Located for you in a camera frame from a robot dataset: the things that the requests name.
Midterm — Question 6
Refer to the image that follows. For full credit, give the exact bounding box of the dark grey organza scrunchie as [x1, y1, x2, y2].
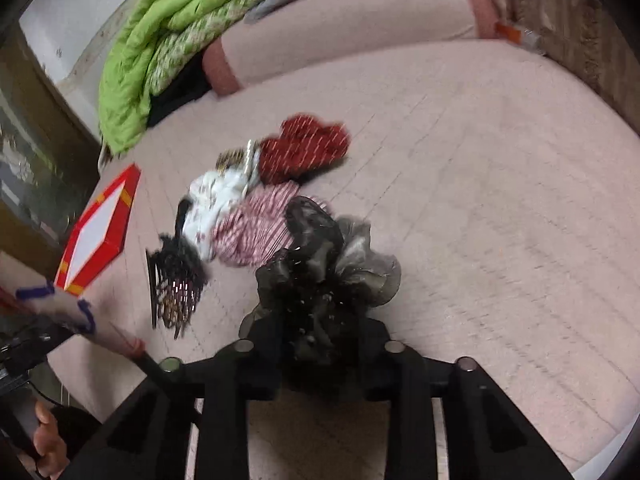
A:
[239, 196, 401, 363]

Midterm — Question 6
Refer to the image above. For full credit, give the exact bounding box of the black hair claw clip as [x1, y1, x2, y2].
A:
[145, 196, 208, 339]

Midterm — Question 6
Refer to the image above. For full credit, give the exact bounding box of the white cherry print scrunchie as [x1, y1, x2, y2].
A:
[181, 168, 259, 261]

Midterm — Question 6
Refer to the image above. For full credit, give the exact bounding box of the leopard print bracelet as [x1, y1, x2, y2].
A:
[214, 147, 248, 172]

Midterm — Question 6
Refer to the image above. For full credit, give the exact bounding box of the white pearl bracelet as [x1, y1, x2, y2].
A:
[240, 138, 260, 198]

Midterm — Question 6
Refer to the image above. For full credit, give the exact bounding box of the red polka dot scrunchie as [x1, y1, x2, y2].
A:
[258, 114, 350, 185]

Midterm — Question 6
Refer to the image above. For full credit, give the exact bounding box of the person's left hand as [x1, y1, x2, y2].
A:
[32, 401, 70, 479]

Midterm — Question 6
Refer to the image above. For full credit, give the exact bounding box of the red white box lid tray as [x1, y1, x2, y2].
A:
[54, 164, 141, 296]

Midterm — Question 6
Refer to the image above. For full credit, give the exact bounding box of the wooden glass wardrobe door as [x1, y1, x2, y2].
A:
[1, 24, 100, 278]

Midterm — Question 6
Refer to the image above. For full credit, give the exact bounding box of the pink quilted bed cover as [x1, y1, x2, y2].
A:
[48, 39, 640, 476]

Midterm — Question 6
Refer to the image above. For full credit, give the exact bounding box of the pink bolster pillow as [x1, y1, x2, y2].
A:
[202, 0, 499, 96]

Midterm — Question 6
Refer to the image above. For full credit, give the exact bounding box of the orange white packet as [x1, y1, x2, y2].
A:
[495, 22, 546, 55]

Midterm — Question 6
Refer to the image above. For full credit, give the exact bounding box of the green quilted blanket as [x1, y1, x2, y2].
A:
[98, 0, 262, 155]

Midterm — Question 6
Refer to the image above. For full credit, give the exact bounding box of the white cable with blue tape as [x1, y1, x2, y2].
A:
[0, 250, 148, 360]

